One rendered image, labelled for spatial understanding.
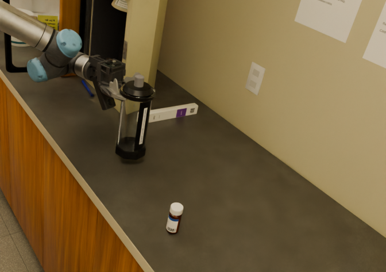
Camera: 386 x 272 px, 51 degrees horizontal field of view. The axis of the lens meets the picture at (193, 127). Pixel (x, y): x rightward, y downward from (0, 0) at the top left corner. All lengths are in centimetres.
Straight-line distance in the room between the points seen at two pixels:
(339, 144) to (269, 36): 46
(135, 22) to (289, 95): 61
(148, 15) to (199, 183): 62
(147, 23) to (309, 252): 93
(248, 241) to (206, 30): 97
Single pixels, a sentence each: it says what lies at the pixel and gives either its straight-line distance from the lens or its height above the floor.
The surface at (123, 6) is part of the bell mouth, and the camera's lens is 158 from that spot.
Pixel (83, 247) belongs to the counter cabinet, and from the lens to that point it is 155.
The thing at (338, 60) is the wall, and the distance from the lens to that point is 140.
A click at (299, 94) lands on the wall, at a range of 150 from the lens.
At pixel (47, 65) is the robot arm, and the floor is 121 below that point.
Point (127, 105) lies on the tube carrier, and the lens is 123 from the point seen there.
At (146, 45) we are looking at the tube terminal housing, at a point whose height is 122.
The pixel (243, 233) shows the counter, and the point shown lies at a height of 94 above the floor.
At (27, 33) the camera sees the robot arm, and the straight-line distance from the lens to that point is 125.
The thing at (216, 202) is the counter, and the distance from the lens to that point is 128.
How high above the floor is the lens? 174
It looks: 30 degrees down
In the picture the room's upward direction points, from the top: 12 degrees clockwise
